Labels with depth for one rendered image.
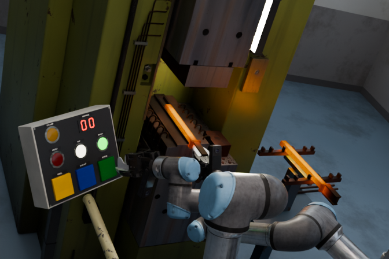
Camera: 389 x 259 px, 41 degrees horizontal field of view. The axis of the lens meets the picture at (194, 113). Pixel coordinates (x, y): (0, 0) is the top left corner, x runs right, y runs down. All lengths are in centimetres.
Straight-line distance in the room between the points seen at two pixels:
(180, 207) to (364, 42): 478
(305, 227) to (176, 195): 44
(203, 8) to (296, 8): 55
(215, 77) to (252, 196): 90
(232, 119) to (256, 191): 120
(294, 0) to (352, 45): 386
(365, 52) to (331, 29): 55
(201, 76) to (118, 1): 43
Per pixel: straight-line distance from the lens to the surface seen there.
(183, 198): 165
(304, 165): 235
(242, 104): 244
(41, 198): 181
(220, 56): 206
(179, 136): 227
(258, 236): 182
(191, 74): 204
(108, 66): 205
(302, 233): 176
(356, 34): 611
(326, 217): 185
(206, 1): 193
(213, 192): 126
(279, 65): 243
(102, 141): 191
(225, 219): 128
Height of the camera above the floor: 213
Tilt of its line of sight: 27 degrees down
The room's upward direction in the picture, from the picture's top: 17 degrees clockwise
